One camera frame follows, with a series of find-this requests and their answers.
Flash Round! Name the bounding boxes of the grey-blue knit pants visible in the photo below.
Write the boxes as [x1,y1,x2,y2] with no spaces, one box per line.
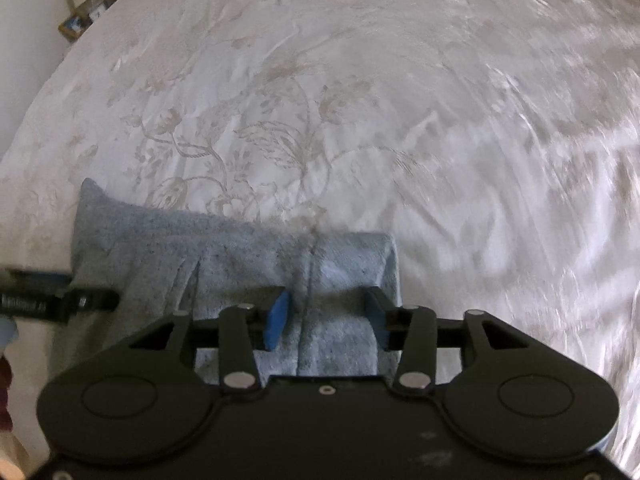
[49,180,399,378]

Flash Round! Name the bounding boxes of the white floral bedspread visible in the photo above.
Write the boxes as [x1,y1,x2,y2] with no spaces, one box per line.
[1,0,639,476]

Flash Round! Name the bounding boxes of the cream left nightstand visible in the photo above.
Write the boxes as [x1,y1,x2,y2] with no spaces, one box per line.
[56,0,137,47]

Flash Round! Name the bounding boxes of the small white alarm clock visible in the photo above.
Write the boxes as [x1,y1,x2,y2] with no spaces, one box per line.
[88,1,108,22]

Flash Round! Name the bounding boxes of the small picture frame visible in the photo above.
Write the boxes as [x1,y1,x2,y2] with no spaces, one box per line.
[58,13,92,42]

